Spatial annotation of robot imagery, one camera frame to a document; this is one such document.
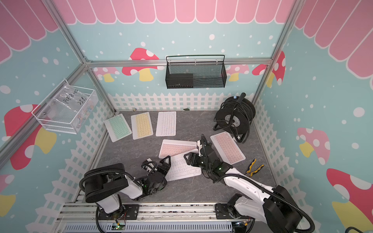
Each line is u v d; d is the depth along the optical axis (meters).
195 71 0.94
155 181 0.66
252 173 0.87
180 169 0.84
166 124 1.10
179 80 0.90
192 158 0.71
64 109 0.72
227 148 0.99
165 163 0.78
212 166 0.62
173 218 0.74
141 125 1.11
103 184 0.47
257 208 0.52
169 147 0.99
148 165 0.75
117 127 1.09
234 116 0.88
